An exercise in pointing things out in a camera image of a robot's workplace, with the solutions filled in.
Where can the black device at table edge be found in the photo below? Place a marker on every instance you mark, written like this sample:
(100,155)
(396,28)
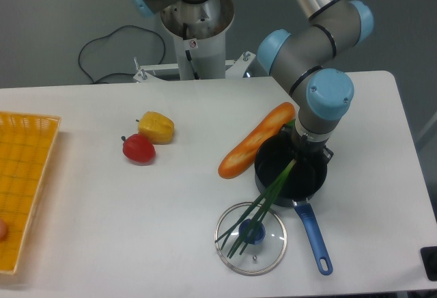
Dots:
(429,257)

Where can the green onion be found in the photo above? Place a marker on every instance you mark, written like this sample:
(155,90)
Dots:
(262,205)

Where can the black pot blue handle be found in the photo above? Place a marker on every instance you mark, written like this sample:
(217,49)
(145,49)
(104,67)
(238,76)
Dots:
(302,176)

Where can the orange bread loaf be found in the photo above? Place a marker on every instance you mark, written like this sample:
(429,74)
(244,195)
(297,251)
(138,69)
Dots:
(241,157)

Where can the glass lid blue knob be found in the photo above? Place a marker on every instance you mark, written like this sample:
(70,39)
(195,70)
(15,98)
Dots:
(249,250)

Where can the yellow woven basket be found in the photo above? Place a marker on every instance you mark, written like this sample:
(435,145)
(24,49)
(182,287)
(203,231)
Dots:
(27,141)

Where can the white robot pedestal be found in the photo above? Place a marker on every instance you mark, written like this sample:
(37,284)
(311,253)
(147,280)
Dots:
(199,38)

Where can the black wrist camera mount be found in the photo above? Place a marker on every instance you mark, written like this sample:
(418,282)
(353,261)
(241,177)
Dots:
(327,155)

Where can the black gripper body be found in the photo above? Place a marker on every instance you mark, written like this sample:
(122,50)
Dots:
(304,148)

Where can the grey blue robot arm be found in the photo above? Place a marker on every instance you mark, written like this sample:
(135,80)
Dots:
(296,62)

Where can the green bell pepper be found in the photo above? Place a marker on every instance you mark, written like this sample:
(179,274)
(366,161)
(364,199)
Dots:
(291,123)

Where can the yellow bell pepper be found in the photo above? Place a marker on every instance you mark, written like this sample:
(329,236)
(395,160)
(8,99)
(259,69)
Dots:
(156,127)

